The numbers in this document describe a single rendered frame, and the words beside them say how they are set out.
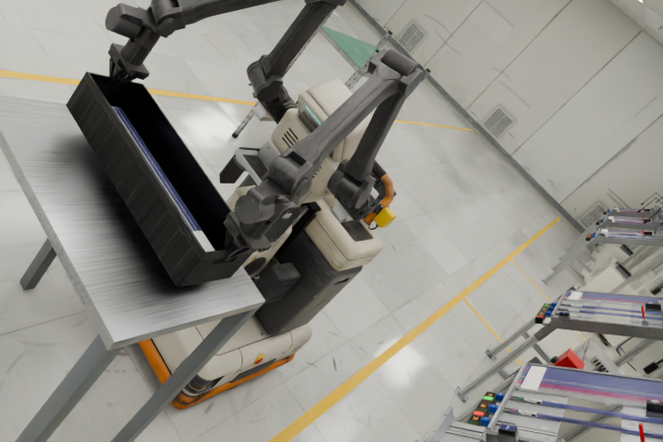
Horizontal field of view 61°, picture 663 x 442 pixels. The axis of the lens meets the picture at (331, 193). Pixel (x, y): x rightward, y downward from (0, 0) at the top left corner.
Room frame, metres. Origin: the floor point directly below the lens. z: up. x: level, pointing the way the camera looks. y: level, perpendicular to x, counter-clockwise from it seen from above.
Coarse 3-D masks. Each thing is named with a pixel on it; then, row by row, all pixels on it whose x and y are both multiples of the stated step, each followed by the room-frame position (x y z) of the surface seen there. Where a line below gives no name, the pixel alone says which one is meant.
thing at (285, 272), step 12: (276, 264) 1.68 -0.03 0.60; (288, 264) 1.72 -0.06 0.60; (252, 276) 1.73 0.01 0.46; (264, 276) 1.64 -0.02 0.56; (276, 276) 1.63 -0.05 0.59; (288, 276) 1.66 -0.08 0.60; (264, 288) 1.63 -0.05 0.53; (276, 288) 1.62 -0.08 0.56; (288, 288) 1.71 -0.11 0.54; (276, 300) 1.70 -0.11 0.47
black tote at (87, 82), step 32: (96, 96) 1.15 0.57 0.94; (128, 96) 1.31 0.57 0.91; (96, 128) 1.13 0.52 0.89; (160, 128) 1.28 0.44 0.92; (128, 160) 1.08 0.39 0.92; (160, 160) 1.25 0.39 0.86; (192, 160) 1.22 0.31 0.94; (128, 192) 1.05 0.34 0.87; (160, 192) 1.03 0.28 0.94; (192, 192) 1.20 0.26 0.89; (160, 224) 1.01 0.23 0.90; (160, 256) 0.99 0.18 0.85; (192, 256) 0.97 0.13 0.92; (224, 256) 1.02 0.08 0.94
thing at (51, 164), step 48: (0, 96) 1.09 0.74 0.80; (0, 144) 0.99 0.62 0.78; (48, 144) 1.08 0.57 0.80; (48, 192) 0.96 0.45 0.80; (96, 192) 1.06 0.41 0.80; (48, 240) 1.42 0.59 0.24; (96, 240) 0.95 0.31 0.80; (144, 240) 1.05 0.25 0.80; (96, 288) 0.85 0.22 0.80; (144, 288) 0.94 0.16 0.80; (192, 288) 1.04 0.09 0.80; (240, 288) 1.16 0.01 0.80; (144, 336) 0.85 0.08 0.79; (48, 432) 0.80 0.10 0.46
